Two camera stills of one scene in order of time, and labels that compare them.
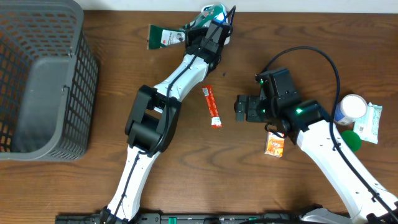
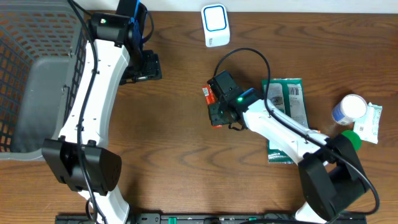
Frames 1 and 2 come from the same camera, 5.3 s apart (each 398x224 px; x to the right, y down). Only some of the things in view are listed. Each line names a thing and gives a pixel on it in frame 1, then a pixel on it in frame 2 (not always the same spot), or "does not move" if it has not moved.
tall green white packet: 160,36 → 288,95
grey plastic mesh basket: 50,74 does not move
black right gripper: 253,114 → 216,117
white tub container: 351,107 does not move
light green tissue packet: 367,127 does not move
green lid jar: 352,139 does not move
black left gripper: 193,32 → 153,71
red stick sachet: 215,119 does not move
